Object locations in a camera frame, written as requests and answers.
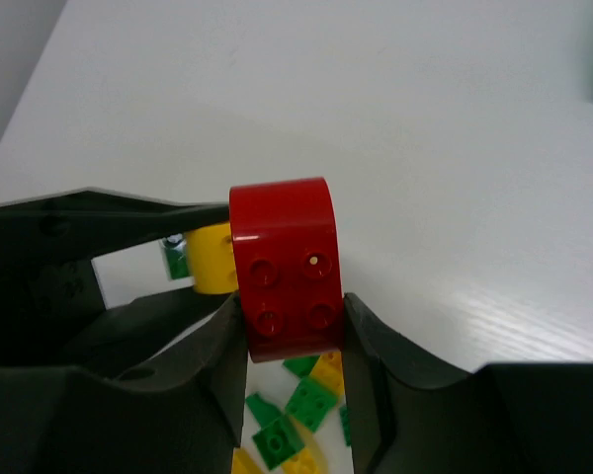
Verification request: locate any green lego wedge piece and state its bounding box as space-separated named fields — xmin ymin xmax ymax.
xmin=245 ymin=392 xmax=283 ymax=428

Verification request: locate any red rounded lego brick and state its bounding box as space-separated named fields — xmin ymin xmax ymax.
xmin=229 ymin=178 xmax=345 ymax=362

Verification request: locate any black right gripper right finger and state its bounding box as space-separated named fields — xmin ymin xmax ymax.
xmin=342 ymin=293 xmax=593 ymax=473

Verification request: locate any green lego plate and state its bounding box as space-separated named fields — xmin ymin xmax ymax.
xmin=285 ymin=376 xmax=338 ymax=433

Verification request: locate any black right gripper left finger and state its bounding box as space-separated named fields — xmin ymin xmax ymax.
xmin=0 ymin=190 xmax=247 ymax=473

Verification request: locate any yellow half-round lego brick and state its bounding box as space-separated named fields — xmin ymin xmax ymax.
xmin=185 ymin=222 xmax=238 ymax=295

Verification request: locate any green square lego brick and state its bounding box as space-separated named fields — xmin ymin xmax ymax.
xmin=252 ymin=415 xmax=305 ymax=470

